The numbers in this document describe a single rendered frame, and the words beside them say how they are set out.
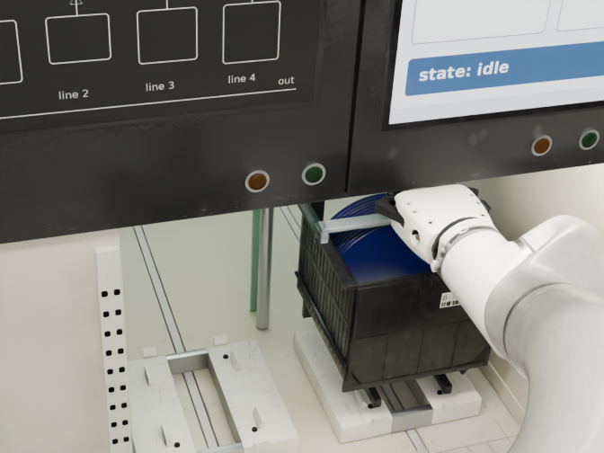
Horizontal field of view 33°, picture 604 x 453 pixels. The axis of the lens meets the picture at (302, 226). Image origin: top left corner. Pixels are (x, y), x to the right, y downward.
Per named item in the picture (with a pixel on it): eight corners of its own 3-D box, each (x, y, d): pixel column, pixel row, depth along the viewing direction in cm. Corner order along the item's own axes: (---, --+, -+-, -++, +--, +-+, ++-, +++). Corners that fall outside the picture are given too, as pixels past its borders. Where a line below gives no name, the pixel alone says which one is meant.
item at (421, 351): (328, 417, 134) (350, 221, 116) (283, 320, 149) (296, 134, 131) (493, 385, 141) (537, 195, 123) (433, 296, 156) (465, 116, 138)
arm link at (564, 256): (650, 214, 82) (558, 197, 112) (484, 322, 83) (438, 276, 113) (708, 306, 82) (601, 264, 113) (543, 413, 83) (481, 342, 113)
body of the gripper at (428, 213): (421, 283, 116) (385, 230, 125) (501, 270, 119) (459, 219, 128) (430, 229, 112) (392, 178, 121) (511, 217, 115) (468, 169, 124)
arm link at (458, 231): (432, 297, 115) (421, 281, 117) (501, 285, 117) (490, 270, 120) (442, 235, 110) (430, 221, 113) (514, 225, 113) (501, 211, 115)
